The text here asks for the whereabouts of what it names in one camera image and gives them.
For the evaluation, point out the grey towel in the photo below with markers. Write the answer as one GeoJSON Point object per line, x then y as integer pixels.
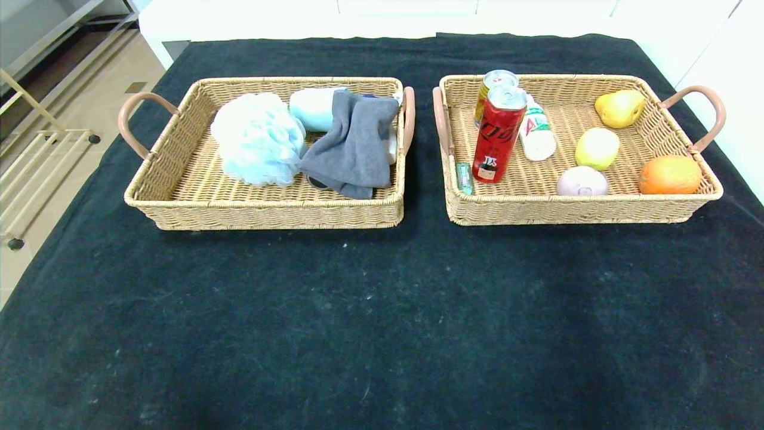
{"type": "Point", "coordinates": [358, 149]}

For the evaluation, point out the black face wash tube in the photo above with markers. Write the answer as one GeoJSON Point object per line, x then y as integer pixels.
{"type": "Point", "coordinates": [319, 182]}

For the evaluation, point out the red cola can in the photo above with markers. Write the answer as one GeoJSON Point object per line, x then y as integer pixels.
{"type": "Point", "coordinates": [498, 135]}

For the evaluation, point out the blue mesh bath sponge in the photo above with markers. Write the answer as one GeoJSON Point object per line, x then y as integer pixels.
{"type": "Point", "coordinates": [256, 140]}

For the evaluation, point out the pink egg-shaped food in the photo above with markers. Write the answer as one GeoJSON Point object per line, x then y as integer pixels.
{"type": "Point", "coordinates": [583, 181]}

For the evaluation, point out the yellow lemon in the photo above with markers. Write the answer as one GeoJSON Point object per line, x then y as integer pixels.
{"type": "Point", "coordinates": [597, 149]}

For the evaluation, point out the woven wicker basket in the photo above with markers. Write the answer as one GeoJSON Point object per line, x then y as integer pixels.
{"type": "Point", "coordinates": [179, 185]}
{"type": "Point", "coordinates": [597, 209]}

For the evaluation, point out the white lotion bottle blue cap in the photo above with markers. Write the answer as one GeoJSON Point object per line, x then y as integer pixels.
{"type": "Point", "coordinates": [392, 149]}

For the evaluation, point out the small green tube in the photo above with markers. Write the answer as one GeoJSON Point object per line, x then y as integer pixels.
{"type": "Point", "coordinates": [464, 179]}

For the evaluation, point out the black table cloth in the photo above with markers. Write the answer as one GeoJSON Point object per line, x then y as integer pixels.
{"type": "Point", "coordinates": [358, 328]}

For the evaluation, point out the pale blue cup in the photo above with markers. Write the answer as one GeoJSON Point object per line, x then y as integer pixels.
{"type": "Point", "coordinates": [310, 107]}

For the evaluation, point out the gold energy drink can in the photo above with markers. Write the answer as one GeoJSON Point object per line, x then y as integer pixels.
{"type": "Point", "coordinates": [490, 79]}

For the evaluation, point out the white AD milk bottle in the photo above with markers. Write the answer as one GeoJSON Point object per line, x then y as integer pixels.
{"type": "Point", "coordinates": [540, 141]}

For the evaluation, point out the yellow pear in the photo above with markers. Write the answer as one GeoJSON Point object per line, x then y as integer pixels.
{"type": "Point", "coordinates": [621, 108]}

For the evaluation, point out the brass floor socket plate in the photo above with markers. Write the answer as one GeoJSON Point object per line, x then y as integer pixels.
{"type": "Point", "coordinates": [135, 88]}

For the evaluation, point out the orange fruit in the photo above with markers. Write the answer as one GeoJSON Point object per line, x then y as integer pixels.
{"type": "Point", "coordinates": [669, 175]}

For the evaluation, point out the beige wooden rack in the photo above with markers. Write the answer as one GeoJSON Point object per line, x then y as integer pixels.
{"type": "Point", "coordinates": [71, 135]}

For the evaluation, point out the grey shelf unit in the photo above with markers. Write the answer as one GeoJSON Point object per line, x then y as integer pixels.
{"type": "Point", "coordinates": [36, 36]}

